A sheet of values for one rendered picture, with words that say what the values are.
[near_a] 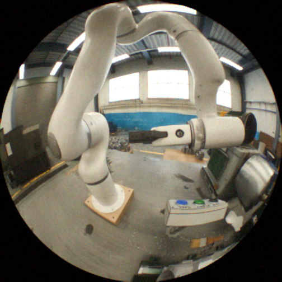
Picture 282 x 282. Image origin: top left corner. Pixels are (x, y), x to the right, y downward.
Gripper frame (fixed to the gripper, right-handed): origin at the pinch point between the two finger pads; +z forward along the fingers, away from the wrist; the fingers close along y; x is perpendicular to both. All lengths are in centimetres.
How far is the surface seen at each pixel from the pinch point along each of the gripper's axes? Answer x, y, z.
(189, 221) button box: -20.3, -8.4, -15.9
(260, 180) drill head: -19, 0, -50
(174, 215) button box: -18.2, -8.7, -12.1
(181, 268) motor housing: -26.9, -19.8, -17.5
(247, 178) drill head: -19, 8, -46
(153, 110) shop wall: 227, 456, 123
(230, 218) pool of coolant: -48, 12, -50
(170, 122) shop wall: 143, 494, 24
